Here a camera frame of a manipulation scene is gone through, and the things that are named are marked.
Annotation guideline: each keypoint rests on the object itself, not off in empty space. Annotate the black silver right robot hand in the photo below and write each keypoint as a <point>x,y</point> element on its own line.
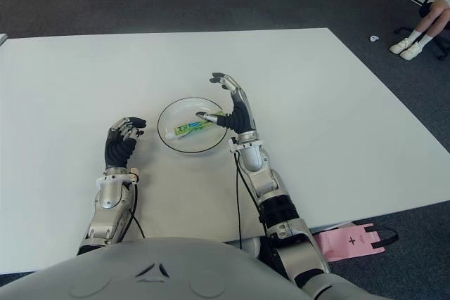
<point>240,117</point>

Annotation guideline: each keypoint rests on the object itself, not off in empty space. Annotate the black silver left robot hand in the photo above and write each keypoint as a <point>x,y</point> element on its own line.
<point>117,147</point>

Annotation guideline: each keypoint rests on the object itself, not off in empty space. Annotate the green white toothpaste tube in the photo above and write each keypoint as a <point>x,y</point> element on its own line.
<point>186,128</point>

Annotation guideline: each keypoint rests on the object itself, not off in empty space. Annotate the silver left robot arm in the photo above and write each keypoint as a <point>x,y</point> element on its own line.
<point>109,194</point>

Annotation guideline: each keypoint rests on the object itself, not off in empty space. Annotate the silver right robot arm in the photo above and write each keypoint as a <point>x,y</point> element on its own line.
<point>277,208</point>

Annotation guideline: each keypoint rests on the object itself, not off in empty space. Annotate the white plate with black rim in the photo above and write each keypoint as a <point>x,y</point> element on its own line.
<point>190,107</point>

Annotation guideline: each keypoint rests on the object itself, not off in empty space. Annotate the grey robot torso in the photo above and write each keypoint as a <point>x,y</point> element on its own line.
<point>158,272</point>

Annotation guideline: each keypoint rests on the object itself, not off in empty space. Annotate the neighbouring white table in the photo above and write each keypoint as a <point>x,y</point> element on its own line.
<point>3,38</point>

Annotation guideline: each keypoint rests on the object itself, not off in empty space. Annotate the pink paper bag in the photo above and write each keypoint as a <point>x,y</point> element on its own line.
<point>348,240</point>

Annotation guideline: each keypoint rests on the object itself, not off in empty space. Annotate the seated person with white shoes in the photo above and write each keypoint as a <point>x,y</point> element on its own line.
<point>427,20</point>

